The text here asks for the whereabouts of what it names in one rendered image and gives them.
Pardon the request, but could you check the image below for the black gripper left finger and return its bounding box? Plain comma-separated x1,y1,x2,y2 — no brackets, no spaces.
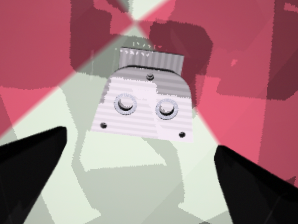
0,126,68,224

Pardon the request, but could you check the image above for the white metal plate with two holes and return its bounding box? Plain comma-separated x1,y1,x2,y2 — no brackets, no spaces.
91,65,193,143

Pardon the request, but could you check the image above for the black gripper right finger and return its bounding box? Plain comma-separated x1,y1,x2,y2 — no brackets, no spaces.
214,144,298,224

